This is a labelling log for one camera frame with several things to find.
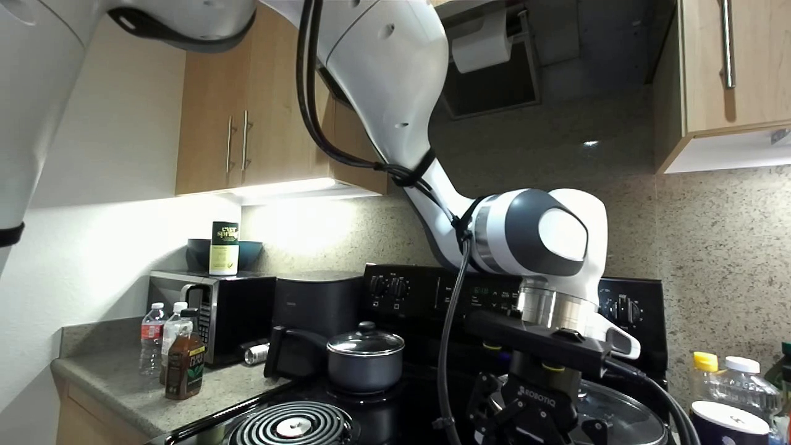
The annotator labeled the brown sauce bottle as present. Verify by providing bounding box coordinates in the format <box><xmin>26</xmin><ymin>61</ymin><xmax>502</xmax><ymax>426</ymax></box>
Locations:
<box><xmin>162</xmin><ymin>329</ymin><xmax>207</xmax><ymax>402</ymax></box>

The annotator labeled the clear water bottle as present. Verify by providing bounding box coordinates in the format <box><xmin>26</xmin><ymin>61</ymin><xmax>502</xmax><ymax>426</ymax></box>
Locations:
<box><xmin>136</xmin><ymin>300</ymin><xmax>169</xmax><ymax>377</ymax></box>
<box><xmin>160</xmin><ymin>300</ymin><xmax>195</xmax><ymax>372</ymax></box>

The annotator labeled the dark range hood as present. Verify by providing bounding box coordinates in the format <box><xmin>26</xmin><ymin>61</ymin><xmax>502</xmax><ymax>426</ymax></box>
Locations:
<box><xmin>428</xmin><ymin>0</ymin><xmax>682</xmax><ymax>144</ymax></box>

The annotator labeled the electric coil stove burner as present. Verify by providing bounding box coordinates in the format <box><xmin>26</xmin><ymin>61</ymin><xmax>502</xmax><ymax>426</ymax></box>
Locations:
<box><xmin>224</xmin><ymin>400</ymin><xmax>356</xmax><ymax>445</ymax></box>

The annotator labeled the small grey saucepan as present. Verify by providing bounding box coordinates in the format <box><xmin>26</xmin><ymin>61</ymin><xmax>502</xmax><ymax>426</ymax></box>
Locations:
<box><xmin>263</xmin><ymin>322</ymin><xmax>407</xmax><ymax>396</ymax></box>

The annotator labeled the silver black microwave oven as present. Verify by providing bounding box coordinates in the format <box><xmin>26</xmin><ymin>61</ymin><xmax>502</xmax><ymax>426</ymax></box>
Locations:
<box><xmin>145</xmin><ymin>269</ymin><xmax>279</xmax><ymax>371</ymax></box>

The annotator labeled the white paper towel roll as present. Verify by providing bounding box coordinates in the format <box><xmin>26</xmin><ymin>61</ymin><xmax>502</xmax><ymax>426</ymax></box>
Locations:
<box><xmin>448</xmin><ymin>10</ymin><xmax>517</xmax><ymax>77</ymax></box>

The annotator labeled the blue canister white lid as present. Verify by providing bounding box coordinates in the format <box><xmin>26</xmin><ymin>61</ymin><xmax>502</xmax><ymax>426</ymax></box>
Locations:
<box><xmin>686</xmin><ymin>400</ymin><xmax>773</xmax><ymax>445</ymax></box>

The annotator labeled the small glass saucepan lid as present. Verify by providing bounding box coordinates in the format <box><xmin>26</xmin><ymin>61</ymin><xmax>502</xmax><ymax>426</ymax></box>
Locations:
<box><xmin>326</xmin><ymin>319</ymin><xmax>407</xmax><ymax>358</ymax></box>

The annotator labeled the black air fryer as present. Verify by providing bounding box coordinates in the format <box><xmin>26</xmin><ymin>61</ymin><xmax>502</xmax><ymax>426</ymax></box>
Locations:
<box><xmin>272</xmin><ymin>276</ymin><xmax>365</xmax><ymax>380</ymax></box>

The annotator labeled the yellow cap bottle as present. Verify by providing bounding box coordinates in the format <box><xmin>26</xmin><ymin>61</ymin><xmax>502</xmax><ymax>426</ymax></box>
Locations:
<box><xmin>689</xmin><ymin>351</ymin><xmax>727</xmax><ymax>405</ymax></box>

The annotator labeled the black electric stove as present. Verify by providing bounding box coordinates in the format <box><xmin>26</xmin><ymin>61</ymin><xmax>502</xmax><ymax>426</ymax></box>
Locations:
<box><xmin>162</xmin><ymin>261</ymin><xmax>674</xmax><ymax>445</ymax></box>

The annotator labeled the black stove knob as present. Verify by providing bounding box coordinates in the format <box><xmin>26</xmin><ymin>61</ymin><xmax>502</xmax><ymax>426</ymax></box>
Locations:
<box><xmin>613</xmin><ymin>292</ymin><xmax>649</xmax><ymax>332</ymax></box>

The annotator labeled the small silver metal cylinder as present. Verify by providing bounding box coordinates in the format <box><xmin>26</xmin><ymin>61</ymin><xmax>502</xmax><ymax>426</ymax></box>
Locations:
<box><xmin>242</xmin><ymin>340</ymin><xmax>272</xmax><ymax>369</ymax></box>

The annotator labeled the white cap clear bottle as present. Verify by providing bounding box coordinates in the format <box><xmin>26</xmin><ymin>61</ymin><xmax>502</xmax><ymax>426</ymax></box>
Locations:
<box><xmin>718</xmin><ymin>353</ymin><xmax>780</xmax><ymax>422</ymax></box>

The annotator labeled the dark teal bowl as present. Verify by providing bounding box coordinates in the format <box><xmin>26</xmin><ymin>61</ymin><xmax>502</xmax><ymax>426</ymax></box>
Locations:
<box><xmin>184</xmin><ymin>237</ymin><xmax>266</xmax><ymax>276</ymax></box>

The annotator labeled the metal cabinet bar handle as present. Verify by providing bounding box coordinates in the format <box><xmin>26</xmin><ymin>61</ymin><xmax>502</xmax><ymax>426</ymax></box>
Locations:
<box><xmin>717</xmin><ymin>0</ymin><xmax>738</xmax><ymax>92</ymax></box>
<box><xmin>239</xmin><ymin>109</ymin><xmax>254</xmax><ymax>175</ymax></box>

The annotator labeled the dark green bottle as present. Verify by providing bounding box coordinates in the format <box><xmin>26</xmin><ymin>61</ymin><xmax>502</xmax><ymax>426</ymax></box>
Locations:
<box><xmin>763</xmin><ymin>340</ymin><xmax>791</xmax><ymax>415</ymax></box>

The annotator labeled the green-labelled jar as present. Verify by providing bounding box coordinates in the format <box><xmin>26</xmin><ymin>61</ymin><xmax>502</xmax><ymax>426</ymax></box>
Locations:
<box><xmin>207</xmin><ymin>219</ymin><xmax>242</xmax><ymax>276</ymax></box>

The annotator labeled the wooden base cabinet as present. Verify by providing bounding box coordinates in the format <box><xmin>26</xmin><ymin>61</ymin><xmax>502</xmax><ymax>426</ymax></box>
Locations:
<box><xmin>51</xmin><ymin>380</ymin><xmax>168</xmax><ymax>445</ymax></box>

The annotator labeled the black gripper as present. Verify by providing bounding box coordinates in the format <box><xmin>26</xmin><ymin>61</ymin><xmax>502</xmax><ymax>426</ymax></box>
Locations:
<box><xmin>470</xmin><ymin>353</ymin><xmax>616</xmax><ymax>445</ymax></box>

